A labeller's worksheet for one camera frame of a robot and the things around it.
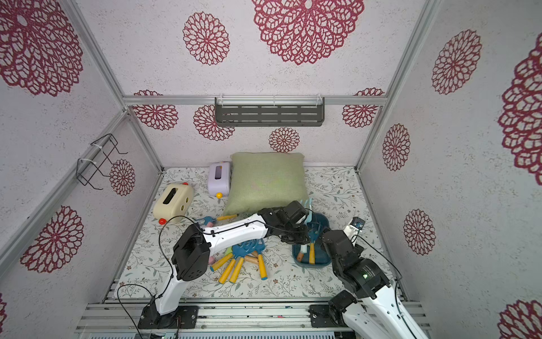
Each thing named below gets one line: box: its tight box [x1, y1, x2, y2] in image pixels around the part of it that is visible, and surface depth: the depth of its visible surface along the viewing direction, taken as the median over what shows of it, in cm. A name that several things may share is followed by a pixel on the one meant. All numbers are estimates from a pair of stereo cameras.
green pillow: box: [223, 151, 310, 215], surface depth 102 cm
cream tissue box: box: [152, 182, 195, 222], surface depth 98 cm
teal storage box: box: [292, 213, 332, 268], surface depth 87 cm
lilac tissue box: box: [207, 161, 231, 198], surface depth 105 cm
